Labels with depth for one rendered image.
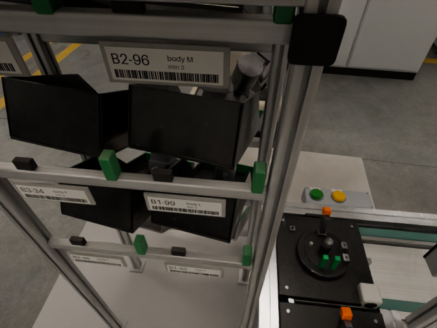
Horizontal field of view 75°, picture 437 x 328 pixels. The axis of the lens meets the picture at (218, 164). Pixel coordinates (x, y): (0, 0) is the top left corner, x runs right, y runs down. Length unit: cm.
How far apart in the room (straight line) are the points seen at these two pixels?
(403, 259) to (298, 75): 86
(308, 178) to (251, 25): 101
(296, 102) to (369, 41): 357
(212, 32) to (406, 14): 361
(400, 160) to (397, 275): 197
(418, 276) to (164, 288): 71
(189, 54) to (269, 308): 67
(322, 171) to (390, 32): 275
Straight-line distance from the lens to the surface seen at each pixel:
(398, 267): 100
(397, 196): 254
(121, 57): 22
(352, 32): 370
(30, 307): 207
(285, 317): 77
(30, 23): 24
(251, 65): 64
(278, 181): 27
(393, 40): 385
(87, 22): 22
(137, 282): 93
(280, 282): 80
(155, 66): 21
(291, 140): 24
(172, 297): 89
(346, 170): 126
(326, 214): 82
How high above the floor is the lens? 169
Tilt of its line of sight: 45 degrees down
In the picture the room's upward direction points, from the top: straight up
